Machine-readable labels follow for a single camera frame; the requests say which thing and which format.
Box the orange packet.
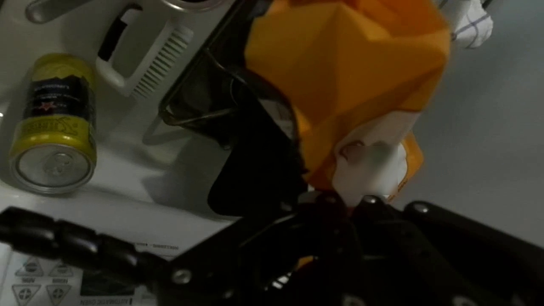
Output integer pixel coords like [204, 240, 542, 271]
[243, 0, 454, 210]

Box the white checkered dish cloth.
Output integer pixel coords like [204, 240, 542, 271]
[440, 0, 495, 52]

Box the white printed label sheet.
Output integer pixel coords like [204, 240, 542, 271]
[0, 240, 184, 306]

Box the black segmented cable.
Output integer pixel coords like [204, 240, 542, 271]
[0, 205, 177, 288]

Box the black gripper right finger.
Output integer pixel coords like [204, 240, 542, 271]
[350, 193, 544, 306]

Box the white gas stove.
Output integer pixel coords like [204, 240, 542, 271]
[0, 0, 274, 269]

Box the yellow drink can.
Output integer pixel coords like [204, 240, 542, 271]
[7, 53, 99, 198]

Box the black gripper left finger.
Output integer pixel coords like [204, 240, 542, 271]
[155, 191, 349, 306]

